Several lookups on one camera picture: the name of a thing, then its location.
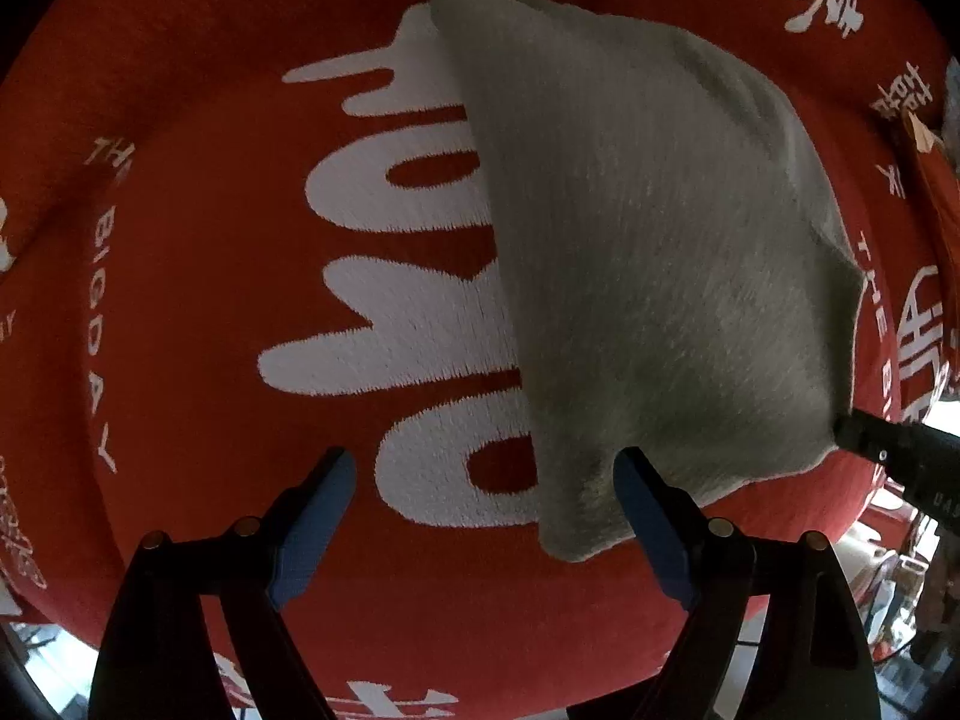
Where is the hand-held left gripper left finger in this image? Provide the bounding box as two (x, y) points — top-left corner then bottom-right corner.
(88, 447), (357, 720)

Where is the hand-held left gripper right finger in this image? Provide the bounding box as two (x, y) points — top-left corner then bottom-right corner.
(613, 447), (886, 720)

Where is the red printed blanket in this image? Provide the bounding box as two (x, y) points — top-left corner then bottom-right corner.
(0, 0), (960, 720)

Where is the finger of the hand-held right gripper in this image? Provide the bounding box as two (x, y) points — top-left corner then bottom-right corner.
(832, 405), (912, 481)

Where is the grey knit garment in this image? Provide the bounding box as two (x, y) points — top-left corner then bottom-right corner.
(429, 0), (867, 563)

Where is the background household clutter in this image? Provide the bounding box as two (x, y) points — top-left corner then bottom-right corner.
(840, 510), (960, 691)

